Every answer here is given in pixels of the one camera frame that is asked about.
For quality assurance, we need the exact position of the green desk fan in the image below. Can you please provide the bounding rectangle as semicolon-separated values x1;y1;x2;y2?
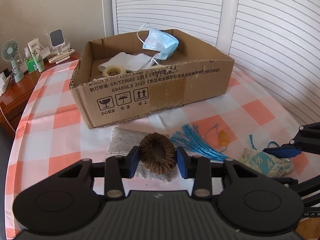
1;40;24;83

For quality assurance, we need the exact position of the white remote control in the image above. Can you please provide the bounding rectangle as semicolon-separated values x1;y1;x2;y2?
48;49;75;64

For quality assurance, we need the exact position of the pink checkered tablecloth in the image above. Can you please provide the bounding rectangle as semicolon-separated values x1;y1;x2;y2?
4;57;299;239

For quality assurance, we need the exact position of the white curved frame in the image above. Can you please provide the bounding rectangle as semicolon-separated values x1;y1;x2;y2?
216;0;239;54

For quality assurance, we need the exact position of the blue tassel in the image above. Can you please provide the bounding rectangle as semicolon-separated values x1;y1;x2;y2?
170;124;228;161

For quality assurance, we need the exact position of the cream scrunchie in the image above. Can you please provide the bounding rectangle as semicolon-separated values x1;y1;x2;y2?
102;65;126;77

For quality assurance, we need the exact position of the brown scrunchie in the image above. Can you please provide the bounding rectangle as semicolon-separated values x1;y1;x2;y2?
139;133;177;175

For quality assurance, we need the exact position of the phone stand mirror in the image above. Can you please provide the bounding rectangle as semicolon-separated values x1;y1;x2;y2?
49;29;65;54

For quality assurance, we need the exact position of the wooden nightstand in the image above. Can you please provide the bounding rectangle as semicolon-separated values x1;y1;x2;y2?
0;51;82;138

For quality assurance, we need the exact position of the white paper towel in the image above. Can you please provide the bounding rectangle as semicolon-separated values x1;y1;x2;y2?
98;52;151;72

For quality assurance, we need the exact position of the cardboard box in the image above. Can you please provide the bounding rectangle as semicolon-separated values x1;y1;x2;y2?
69;29;234;129

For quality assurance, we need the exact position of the green box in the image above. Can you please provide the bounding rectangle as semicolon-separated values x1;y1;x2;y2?
24;56;37;73

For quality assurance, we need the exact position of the white power strip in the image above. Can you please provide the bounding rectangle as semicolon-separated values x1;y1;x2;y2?
0;71;12;96

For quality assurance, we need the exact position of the floral sachet pouch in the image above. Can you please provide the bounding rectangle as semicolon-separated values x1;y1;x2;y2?
204;122;295;179

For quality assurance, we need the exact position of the green tube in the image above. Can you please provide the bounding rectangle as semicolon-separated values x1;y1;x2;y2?
28;38;45;73

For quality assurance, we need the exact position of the blue surgical mask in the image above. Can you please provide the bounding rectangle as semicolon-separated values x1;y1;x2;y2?
136;23;179;67

